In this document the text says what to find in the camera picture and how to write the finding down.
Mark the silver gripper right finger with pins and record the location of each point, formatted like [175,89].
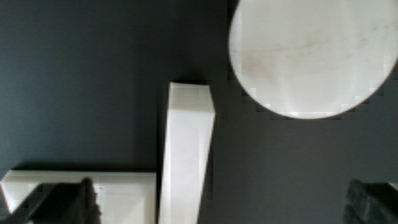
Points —
[373,206]

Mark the white lamp bulb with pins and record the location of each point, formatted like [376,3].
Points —
[314,51]

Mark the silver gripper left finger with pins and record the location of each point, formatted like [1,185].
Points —
[60,204]

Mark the white L-shaped fence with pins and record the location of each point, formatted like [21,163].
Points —
[145,197]

